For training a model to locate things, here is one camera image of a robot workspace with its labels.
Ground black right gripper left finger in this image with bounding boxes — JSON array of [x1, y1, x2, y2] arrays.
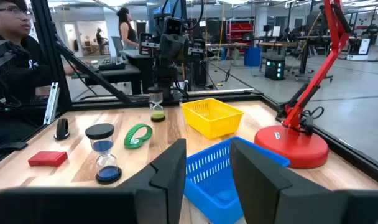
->
[[117, 138, 187, 224]]

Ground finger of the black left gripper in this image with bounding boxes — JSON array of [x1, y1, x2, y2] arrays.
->
[[173, 34, 190, 63], [160, 34, 175, 63]]

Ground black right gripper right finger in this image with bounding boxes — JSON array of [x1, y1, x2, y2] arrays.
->
[[230, 138, 334, 224]]

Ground green ribbed watch band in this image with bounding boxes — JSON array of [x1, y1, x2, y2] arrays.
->
[[124, 123, 154, 150]]

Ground green sand hourglass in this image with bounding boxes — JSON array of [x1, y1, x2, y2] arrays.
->
[[147, 86, 167, 123]]

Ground blue sand hourglass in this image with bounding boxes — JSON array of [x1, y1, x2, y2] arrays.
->
[[85, 123, 123, 185]]

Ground red plastic box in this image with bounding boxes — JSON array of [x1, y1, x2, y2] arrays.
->
[[27, 151, 68, 167]]

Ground grey office chair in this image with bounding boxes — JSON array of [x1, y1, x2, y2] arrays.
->
[[110, 35, 124, 58]]

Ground black desk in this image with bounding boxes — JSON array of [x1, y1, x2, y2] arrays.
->
[[71, 49, 154, 96]]

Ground black keyboard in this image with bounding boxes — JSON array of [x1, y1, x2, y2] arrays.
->
[[98, 56, 126, 72]]

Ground blue plastic basket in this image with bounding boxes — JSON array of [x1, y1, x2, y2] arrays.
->
[[183, 136, 291, 224]]

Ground distant standing person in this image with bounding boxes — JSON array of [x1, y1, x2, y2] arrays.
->
[[96, 27, 106, 55]]

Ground red desk lamp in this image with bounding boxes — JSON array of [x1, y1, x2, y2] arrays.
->
[[253, 0, 353, 170]]

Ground red storage bin shelf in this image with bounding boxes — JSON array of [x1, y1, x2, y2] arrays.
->
[[226, 19, 255, 44]]

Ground blue bin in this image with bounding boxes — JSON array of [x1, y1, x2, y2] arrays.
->
[[244, 46, 262, 67]]

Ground yellow plastic basket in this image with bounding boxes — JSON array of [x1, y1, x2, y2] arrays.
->
[[181, 98, 244, 140]]

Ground black computer tower green lights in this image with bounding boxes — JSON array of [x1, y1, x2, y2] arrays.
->
[[265, 55, 286, 81]]

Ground wooden top workbench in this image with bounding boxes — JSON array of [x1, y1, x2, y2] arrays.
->
[[258, 40, 298, 74]]

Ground black ribbed watch band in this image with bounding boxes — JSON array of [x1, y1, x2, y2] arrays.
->
[[53, 118, 70, 141]]

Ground seated person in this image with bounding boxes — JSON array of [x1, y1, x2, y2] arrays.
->
[[0, 0, 84, 106]]

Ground black flat pad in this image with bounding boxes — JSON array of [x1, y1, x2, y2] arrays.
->
[[0, 141, 29, 152]]

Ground white floor machine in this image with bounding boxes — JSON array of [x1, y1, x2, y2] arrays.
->
[[346, 37, 371, 62]]

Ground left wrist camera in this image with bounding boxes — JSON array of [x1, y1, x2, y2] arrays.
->
[[162, 16, 183, 35]]

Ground black lamp cable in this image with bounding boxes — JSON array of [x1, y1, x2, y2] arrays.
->
[[299, 106, 325, 137]]

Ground black aluminium table frame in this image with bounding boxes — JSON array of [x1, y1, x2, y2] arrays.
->
[[0, 0, 378, 187]]

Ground silver metal bracket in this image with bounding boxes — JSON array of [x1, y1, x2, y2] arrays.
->
[[43, 82, 60, 126]]

